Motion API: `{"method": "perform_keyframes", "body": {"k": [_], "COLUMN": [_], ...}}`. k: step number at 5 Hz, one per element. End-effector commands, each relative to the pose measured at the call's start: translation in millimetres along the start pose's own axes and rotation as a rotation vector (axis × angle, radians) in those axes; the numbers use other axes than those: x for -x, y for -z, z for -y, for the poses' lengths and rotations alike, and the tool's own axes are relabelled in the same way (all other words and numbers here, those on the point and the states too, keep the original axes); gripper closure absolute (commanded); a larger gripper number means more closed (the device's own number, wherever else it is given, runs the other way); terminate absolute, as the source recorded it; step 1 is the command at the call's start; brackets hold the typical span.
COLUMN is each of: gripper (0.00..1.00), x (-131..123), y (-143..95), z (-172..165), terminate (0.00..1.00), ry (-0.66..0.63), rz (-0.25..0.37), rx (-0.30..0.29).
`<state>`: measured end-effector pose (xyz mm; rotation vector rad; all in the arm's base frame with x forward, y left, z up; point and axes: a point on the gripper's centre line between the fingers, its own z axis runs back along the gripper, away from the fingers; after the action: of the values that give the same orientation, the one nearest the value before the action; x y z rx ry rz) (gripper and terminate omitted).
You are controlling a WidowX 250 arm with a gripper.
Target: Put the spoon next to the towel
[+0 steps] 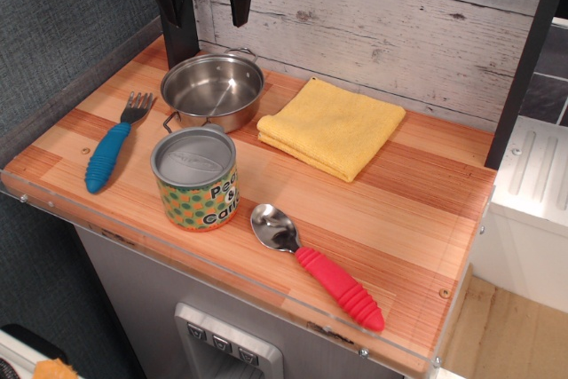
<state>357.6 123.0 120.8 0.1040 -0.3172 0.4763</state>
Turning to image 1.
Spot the red handled metal spoon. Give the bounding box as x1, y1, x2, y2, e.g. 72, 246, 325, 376
250, 203, 385, 332

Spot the folded yellow napkin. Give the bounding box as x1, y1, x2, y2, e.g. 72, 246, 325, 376
256, 77, 406, 183

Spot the stainless steel pot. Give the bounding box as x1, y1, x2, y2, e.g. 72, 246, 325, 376
161, 48, 265, 133

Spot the peas and carrots toy can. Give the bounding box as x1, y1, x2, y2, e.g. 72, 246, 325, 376
151, 124, 240, 232

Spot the grey toy dispenser panel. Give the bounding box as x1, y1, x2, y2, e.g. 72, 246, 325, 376
175, 303, 284, 378

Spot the white toy sink unit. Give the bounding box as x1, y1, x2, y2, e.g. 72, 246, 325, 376
469, 17, 568, 312

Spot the black vertical post left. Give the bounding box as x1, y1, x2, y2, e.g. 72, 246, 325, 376
161, 0, 200, 68

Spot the black vertical post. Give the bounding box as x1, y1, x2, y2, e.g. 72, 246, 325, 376
161, 0, 200, 68
485, 0, 560, 170

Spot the blue handled metal fork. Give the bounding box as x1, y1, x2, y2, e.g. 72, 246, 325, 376
84, 92, 154, 193

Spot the black vertical post right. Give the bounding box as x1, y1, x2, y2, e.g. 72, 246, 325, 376
485, 0, 560, 170

